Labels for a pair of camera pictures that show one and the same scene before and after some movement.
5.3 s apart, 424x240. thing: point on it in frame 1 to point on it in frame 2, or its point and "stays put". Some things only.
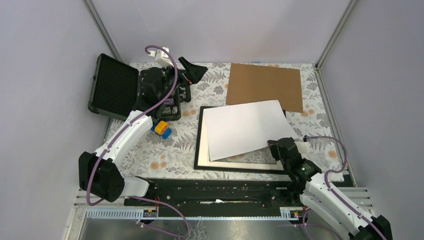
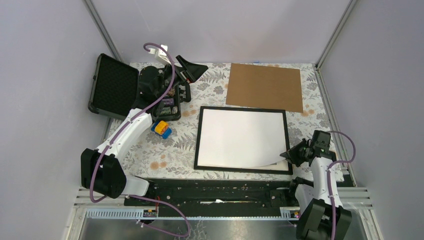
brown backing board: (249, 83) stays put
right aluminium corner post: (329, 44) stays put
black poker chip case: (114, 92) stays put
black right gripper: (273, 147) to (290, 154)
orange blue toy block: (162, 128) stays put
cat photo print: (235, 129) to (283, 166)
